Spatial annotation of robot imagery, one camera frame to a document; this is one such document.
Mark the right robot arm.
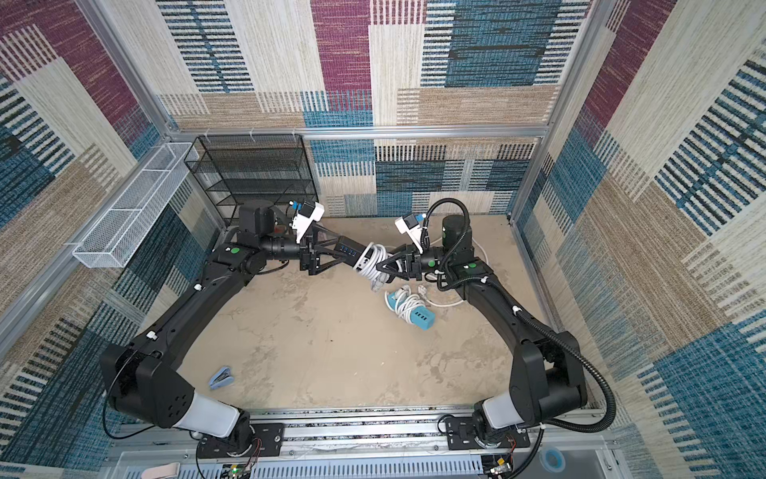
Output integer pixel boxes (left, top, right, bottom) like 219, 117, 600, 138
376, 215, 588, 446

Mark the teal tape roll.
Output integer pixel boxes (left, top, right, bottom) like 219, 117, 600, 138
539, 447, 567, 474

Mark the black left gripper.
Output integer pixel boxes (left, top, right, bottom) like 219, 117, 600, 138
261, 224, 348, 279

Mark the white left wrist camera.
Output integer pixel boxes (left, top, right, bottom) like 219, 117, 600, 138
289, 201, 325, 243

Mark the blue stapler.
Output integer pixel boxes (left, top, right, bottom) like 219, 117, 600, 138
209, 366, 235, 390

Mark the white wire mesh basket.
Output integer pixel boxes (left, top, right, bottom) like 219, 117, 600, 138
73, 143, 192, 269

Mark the teal power strip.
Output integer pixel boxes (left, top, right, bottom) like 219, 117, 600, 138
385, 287, 436, 331

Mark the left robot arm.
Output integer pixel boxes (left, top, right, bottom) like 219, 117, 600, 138
100, 200, 371, 448

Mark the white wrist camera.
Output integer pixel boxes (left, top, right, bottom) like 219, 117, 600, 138
289, 201, 325, 243
394, 213, 426, 253

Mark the black wire mesh shelf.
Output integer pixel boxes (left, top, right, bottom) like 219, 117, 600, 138
184, 134, 318, 227

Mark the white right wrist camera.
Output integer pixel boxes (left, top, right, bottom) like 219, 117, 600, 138
394, 213, 426, 253

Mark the black power strip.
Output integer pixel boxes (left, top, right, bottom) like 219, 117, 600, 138
332, 237, 387, 267

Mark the black corrugated cable conduit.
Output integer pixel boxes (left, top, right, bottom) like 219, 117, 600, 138
424, 196, 618, 433

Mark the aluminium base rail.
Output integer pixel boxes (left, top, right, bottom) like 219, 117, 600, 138
99, 406, 631, 478

